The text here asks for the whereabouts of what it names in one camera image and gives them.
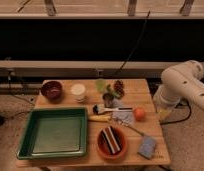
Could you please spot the silver fork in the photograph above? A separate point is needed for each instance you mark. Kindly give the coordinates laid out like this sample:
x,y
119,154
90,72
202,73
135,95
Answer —
x,y
121,122

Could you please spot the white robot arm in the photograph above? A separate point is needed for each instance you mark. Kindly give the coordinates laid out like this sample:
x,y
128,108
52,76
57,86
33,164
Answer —
x,y
179,81

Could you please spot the light green cup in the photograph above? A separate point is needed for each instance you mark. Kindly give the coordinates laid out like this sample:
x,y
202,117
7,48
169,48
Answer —
x,y
101,85

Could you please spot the white paper cup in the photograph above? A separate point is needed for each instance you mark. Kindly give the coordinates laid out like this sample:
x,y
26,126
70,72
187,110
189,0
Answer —
x,y
78,91

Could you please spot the small potted plant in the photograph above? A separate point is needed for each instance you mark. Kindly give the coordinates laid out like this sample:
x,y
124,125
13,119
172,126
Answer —
x,y
109,96

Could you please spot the yellow banana toy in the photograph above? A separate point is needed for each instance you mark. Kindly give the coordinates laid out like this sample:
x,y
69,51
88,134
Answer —
x,y
99,118

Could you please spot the grey blue cloth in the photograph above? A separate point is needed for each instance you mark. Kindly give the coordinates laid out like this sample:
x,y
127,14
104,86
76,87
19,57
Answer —
x,y
126,116

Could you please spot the wooden table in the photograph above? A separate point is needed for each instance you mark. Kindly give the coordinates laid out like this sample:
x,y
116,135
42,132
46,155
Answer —
x,y
136,95

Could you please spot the orange fruit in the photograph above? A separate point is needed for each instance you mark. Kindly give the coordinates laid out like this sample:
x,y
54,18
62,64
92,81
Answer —
x,y
139,114

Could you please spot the dark red bowl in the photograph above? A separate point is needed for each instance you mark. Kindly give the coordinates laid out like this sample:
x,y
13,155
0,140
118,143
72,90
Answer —
x,y
52,90

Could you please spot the striped brown block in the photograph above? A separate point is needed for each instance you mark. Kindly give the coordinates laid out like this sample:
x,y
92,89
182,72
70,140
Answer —
x,y
111,140

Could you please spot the orange clay bowl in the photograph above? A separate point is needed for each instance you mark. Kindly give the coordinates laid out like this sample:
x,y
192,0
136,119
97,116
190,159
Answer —
x,y
103,150

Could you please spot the green plastic tray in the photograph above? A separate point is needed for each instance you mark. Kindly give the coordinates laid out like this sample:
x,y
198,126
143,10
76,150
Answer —
x,y
54,133

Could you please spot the blue sponge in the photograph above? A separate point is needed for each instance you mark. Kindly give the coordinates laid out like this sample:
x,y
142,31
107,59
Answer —
x,y
147,147

